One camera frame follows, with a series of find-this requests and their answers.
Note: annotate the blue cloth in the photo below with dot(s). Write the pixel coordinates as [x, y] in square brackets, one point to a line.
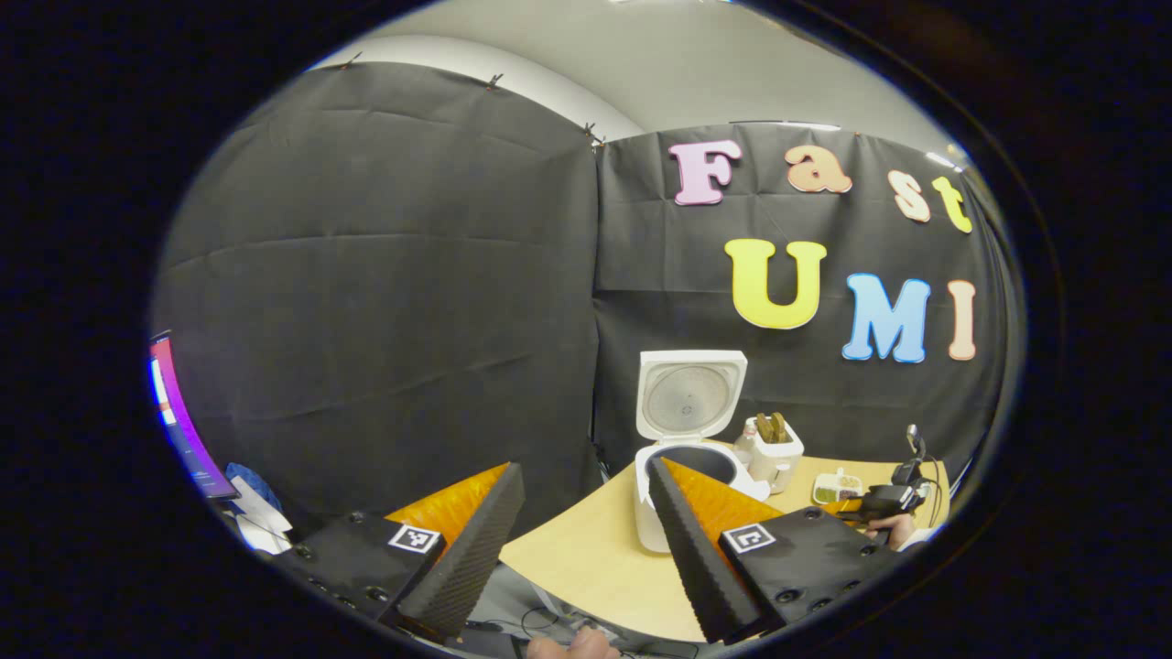
[252, 483]

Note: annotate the black backdrop cloth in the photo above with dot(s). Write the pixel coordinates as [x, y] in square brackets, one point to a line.
[385, 275]

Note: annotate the small clear bottle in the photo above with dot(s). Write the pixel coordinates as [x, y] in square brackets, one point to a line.
[744, 444]

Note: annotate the white divided grain dish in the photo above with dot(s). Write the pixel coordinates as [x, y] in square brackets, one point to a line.
[835, 487]

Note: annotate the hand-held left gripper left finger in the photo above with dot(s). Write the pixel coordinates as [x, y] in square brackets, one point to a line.
[472, 558]

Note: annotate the computer monitor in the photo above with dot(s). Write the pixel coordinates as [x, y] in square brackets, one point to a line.
[183, 421]

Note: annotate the ceiling light panel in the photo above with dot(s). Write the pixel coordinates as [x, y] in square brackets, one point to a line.
[943, 160]
[787, 124]

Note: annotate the white rice cooker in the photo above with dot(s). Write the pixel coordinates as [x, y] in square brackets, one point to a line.
[687, 398]

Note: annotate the white chopstick holder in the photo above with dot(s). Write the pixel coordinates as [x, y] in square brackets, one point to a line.
[778, 462]

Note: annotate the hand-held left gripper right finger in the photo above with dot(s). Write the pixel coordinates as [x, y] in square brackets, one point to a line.
[691, 558]

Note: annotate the white paper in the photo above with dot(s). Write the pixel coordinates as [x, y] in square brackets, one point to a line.
[261, 531]

